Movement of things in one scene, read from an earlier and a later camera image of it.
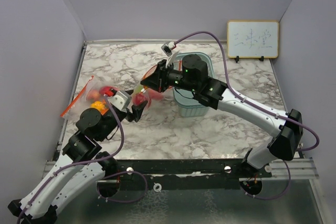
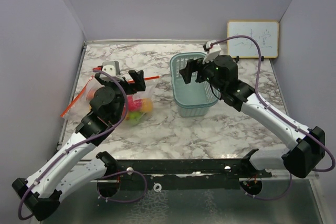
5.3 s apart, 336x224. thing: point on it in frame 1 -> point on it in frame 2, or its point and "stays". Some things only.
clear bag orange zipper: [92, 96] stays
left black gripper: [137, 111] -> [139, 82]
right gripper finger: [155, 81] -> [191, 66]
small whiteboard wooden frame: [253, 39] stays
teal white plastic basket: [186, 104] stays
